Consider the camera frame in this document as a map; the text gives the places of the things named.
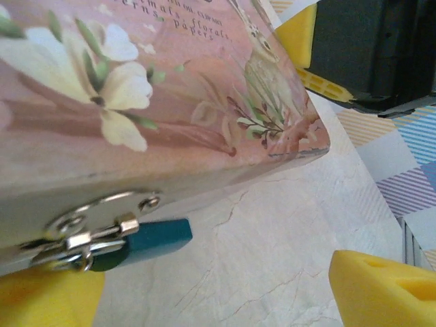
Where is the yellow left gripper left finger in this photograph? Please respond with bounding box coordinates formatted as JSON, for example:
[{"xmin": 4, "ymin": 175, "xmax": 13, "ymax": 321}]
[{"xmin": 0, "ymin": 262, "xmax": 106, "ymax": 327}]

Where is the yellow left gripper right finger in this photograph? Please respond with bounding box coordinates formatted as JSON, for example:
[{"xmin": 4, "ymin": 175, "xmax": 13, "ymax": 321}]
[{"xmin": 328, "ymin": 249, "xmax": 436, "ymax": 327}]

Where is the pink decorated storage box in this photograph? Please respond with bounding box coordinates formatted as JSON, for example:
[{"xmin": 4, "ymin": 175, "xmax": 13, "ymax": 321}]
[{"xmin": 0, "ymin": 0, "xmax": 331, "ymax": 277}]

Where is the aluminium frame rail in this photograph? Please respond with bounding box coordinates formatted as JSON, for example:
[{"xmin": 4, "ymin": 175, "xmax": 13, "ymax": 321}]
[{"xmin": 397, "ymin": 215, "xmax": 436, "ymax": 272}]

